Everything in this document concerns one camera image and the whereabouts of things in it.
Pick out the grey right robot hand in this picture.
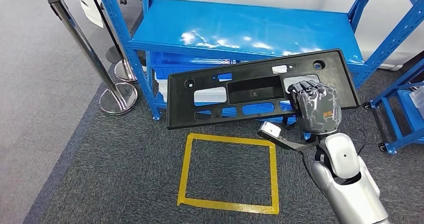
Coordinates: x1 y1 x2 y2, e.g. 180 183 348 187
287 80 343 136

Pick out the black plastic plate part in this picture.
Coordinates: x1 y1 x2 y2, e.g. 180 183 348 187
165 48 362 130

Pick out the blue metal shelf rack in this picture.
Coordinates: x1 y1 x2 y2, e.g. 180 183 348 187
94 0 424 121

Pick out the blue plastic tray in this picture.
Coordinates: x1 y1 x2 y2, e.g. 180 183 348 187
150 51 239 81
241 102 298 126

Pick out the white plastic container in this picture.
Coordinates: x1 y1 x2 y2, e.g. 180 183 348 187
408 85 424 110

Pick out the white car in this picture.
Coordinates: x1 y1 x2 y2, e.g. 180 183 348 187
70 0 424 72

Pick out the yellow floor tape square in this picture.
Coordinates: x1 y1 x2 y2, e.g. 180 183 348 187
176 133 280 216

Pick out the white plastic tray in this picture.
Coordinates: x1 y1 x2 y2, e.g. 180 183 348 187
157 79 228 104

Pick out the blue trolley frame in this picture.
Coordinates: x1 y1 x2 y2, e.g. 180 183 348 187
363 58 424 155

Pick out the chrome stanchion post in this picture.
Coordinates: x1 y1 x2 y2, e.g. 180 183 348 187
85 0 139 84
47 0 139 116

